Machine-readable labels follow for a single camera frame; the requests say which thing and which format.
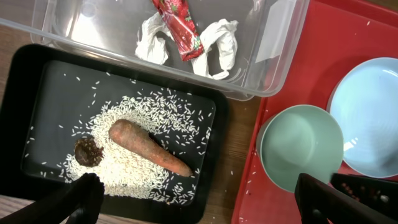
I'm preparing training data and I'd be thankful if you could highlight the white tissue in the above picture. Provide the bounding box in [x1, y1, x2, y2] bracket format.
[135, 12, 174, 65]

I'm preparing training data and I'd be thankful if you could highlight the clear plastic bin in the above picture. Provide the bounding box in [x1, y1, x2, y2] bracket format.
[1, 0, 309, 101]

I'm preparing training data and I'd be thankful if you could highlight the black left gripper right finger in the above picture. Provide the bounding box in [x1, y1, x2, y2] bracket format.
[294, 173, 395, 224]

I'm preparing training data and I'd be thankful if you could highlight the brown food scrap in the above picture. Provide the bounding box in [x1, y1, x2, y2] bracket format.
[74, 138, 103, 167]

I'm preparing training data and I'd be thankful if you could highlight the red serving tray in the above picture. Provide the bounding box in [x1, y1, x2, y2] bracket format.
[231, 0, 397, 224]

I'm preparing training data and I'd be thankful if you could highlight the red snack wrapper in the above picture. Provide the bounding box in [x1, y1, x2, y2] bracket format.
[152, 0, 204, 61]

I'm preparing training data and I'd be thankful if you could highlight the black tray bin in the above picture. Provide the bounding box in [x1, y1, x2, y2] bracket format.
[1, 44, 229, 223]

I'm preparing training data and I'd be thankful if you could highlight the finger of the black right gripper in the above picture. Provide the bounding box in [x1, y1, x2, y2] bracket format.
[330, 174, 397, 220]

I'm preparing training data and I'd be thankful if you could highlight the carrot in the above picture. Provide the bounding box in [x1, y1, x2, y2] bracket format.
[108, 119, 193, 177]

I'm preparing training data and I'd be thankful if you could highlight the green bowl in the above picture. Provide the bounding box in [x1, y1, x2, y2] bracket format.
[256, 105, 344, 192]

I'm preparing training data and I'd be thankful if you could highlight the spilled white rice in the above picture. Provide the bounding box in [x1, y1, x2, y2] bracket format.
[24, 71, 214, 206]

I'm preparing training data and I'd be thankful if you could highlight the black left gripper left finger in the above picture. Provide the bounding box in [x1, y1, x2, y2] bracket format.
[1, 173, 104, 224]

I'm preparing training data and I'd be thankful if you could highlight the light blue plate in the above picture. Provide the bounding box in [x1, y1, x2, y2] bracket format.
[328, 57, 397, 178]

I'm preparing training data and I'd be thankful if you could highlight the white tissue ring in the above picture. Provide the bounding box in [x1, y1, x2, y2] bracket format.
[190, 18, 239, 80]

